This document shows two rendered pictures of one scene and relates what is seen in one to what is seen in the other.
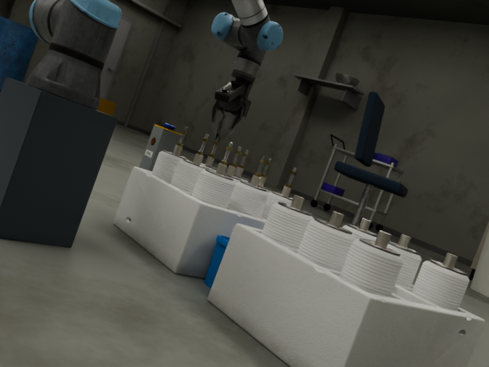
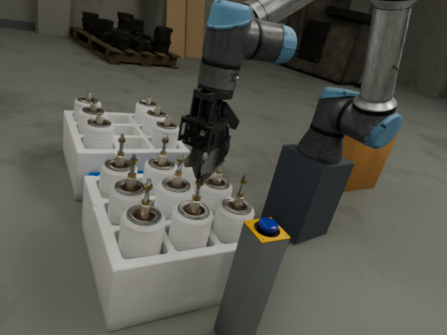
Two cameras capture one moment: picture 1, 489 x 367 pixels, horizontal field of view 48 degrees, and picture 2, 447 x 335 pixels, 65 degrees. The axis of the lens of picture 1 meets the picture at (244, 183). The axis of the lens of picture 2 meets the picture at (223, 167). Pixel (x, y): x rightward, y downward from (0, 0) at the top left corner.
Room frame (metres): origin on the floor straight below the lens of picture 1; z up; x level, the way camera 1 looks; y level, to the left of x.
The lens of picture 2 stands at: (2.35, 0.23, 0.70)
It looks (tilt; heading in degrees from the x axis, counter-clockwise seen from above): 25 degrees down; 185
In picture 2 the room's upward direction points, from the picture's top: 13 degrees clockwise
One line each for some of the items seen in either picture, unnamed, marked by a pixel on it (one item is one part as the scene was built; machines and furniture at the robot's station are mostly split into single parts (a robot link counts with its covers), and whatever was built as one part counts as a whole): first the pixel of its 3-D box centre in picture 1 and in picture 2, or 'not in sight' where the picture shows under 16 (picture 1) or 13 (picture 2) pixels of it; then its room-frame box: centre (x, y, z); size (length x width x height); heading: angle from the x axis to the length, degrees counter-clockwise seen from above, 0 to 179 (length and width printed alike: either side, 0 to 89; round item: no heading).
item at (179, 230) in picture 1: (209, 229); (167, 234); (1.56, 0.05, 0.09); 0.39 x 0.39 x 0.18; 38
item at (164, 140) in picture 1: (150, 175); (248, 288); (1.75, 0.29, 0.16); 0.07 x 0.07 x 0.31; 38
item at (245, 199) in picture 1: (241, 218); (157, 191); (1.47, -0.03, 0.16); 0.10 x 0.10 x 0.18
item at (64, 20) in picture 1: (86, 23); (336, 108); (1.18, 0.43, 0.47); 0.13 x 0.12 x 0.14; 44
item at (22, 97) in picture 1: (38, 163); (305, 191); (1.18, 0.43, 0.15); 0.18 x 0.18 x 0.30; 47
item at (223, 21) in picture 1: (235, 31); (262, 40); (1.59, 0.18, 0.64); 0.11 x 0.11 x 0.08; 44
